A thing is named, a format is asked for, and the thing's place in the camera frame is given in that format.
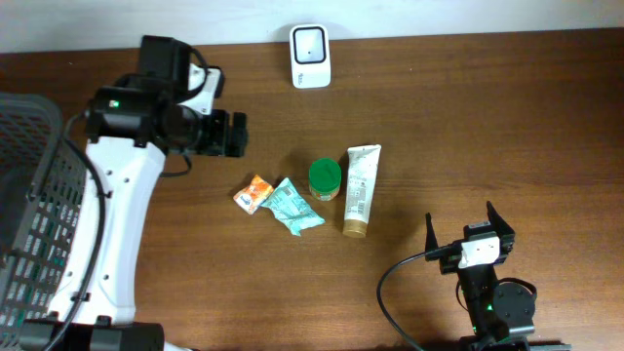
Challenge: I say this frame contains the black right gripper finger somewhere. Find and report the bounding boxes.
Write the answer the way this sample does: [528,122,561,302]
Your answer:
[425,213,439,261]
[487,201,515,235]

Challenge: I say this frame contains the orange snack packet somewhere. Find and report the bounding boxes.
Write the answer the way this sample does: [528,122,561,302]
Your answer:
[233,175,274,215]

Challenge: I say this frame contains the teal snack packet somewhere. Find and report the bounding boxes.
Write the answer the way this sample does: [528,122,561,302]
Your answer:
[261,177,326,237]

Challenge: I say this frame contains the white tube with gold cap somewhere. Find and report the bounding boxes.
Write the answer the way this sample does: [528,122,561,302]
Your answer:
[342,144,381,238]

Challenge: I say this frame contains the green lidded jar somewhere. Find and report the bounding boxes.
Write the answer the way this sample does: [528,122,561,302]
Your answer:
[308,158,342,201]

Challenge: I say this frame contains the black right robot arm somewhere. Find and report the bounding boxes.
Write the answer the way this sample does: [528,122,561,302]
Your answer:
[425,202,572,351]

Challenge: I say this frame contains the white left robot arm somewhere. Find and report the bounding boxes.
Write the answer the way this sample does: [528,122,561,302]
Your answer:
[19,87,248,350]

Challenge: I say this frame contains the white barcode scanner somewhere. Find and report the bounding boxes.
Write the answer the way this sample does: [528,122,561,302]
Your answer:
[289,23,332,89]

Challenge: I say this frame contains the grey plastic basket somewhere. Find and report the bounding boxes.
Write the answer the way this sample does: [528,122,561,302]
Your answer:
[1,93,85,350]

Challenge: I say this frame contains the black right camera cable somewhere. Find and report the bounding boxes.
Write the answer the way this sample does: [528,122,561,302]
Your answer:
[375,245,463,351]

